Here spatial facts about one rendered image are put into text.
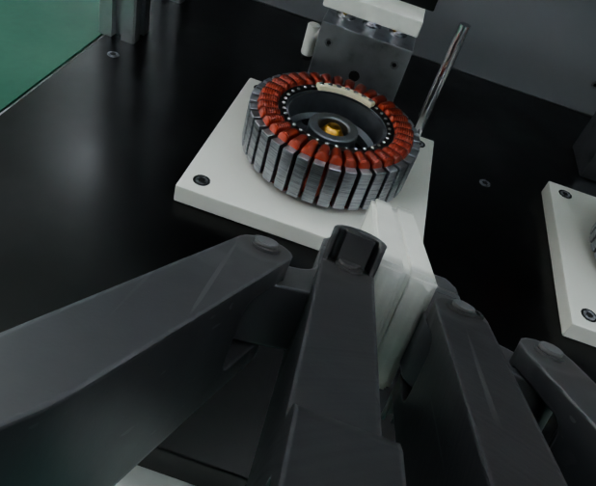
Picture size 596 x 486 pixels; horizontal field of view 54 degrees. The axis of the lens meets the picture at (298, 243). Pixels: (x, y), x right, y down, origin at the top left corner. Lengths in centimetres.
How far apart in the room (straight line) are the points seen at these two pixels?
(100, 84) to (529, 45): 39
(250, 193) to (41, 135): 13
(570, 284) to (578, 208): 9
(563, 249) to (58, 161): 32
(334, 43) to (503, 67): 21
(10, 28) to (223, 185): 27
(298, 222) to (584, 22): 37
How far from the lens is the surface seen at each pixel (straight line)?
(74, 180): 36
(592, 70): 64
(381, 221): 17
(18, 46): 53
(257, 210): 34
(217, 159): 37
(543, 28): 62
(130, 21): 50
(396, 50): 49
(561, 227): 44
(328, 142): 37
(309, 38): 50
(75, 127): 41
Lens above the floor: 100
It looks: 42 degrees down
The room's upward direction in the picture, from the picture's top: 19 degrees clockwise
